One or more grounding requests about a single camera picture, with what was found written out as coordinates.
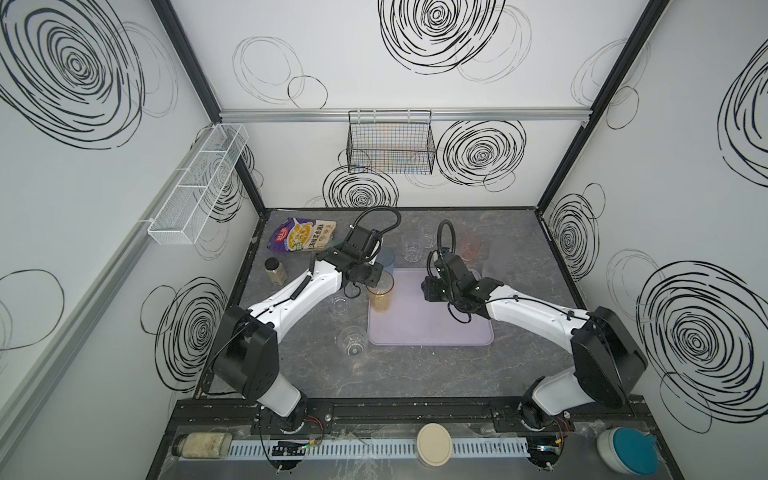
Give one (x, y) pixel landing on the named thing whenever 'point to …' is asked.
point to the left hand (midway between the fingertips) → (370, 270)
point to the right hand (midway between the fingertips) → (426, 287)
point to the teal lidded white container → (628, 450)
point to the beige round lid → (434, 444)
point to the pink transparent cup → (470, 247)
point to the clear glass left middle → (339, 306)
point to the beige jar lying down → (203, 445)
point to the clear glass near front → (352, 340)
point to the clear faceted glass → (412, 252)
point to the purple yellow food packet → (299, 234)
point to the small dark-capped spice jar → (276, 271)
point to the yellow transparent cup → (380, 295)
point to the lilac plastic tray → (412, 321)
